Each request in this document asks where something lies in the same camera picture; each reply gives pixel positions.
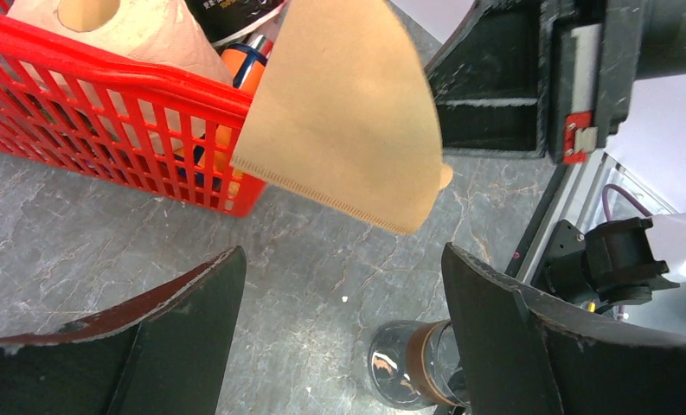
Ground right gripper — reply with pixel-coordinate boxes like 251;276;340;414
426;1;686;164

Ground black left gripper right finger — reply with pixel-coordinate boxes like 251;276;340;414
441;243;686;414

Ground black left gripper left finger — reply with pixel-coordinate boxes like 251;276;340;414
0;246;247;414

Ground brown paper coffee filter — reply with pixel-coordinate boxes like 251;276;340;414
230;1;452;234

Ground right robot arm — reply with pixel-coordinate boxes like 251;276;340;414
426;1;686;414

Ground glass jar with brown band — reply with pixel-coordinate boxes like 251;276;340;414
367;320;472;414

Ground orange blue bottle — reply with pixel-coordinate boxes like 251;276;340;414
173;34;275;196

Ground black face tissue pack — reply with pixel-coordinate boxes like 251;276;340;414
185;0;286;47

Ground red plastic basket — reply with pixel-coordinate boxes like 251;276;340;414
0;1;266;217

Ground beige paper towel roll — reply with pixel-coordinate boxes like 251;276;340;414
6;0;232;84

